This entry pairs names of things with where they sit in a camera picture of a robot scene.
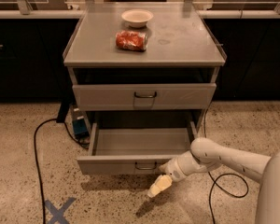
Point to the grey drawer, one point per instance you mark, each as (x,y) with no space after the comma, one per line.
(134,151)
(143,96)

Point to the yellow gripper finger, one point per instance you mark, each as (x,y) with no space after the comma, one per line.
(162,183)

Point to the blue box on floor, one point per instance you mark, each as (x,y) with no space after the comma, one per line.
(79,126)

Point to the blue tape cross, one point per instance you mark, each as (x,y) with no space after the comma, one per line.
(57,215)

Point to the grey closed top drawer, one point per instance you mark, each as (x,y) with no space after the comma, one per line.
(143,96)

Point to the red crushed soda can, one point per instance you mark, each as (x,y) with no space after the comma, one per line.
(131,40)

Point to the dark counter cabinets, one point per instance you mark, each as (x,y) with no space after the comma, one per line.
(32,70)

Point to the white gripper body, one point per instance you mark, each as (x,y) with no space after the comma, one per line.
(175,169)

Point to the white bowl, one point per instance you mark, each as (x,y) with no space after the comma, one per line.
(137,18)

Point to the grey drawer cabinet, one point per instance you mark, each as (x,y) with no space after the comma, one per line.
(180,50)

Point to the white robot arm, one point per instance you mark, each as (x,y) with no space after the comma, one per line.
(206,155)

